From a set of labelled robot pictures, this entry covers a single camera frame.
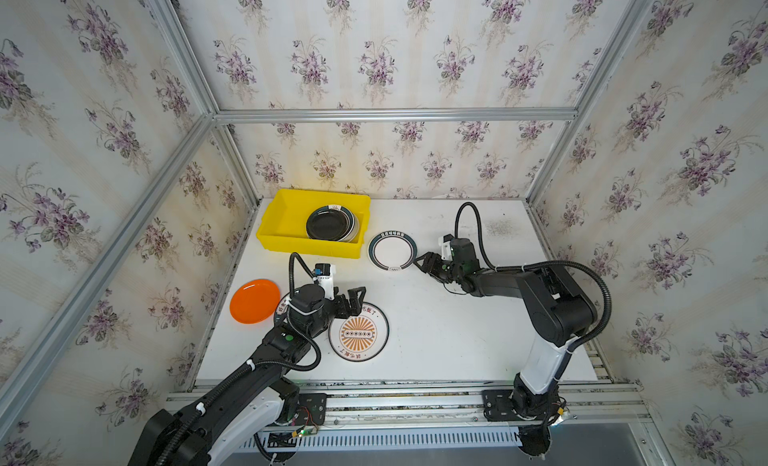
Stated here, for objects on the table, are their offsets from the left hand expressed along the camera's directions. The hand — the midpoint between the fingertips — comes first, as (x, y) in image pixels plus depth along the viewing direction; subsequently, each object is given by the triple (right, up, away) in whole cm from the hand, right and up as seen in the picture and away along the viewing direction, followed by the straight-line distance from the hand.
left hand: (352, 286), depth 81 cm
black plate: (-11, +18, +27) cm, 34 cm away
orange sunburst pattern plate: (+2, -16, +3) cm, 16 cm away
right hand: (+19, +4, +14) cm, 24 cm away
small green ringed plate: (-3, +17, +26) cm, 31 cm away
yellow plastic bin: (-31, +16, +33) cm, 48 cm away
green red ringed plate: (+12, +8, +24) cm, 28 cm away
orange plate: (-32, -7, +10) cm, 34 cm away
